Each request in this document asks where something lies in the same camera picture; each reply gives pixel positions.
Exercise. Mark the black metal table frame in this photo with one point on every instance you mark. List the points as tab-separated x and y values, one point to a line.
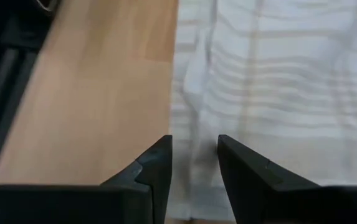
0	93

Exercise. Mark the white towel thin beige stripes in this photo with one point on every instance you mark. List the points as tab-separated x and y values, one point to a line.
290	77

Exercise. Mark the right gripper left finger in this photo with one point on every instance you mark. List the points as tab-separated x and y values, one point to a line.
72	205

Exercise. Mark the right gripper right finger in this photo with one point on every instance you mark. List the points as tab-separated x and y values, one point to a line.
290	205

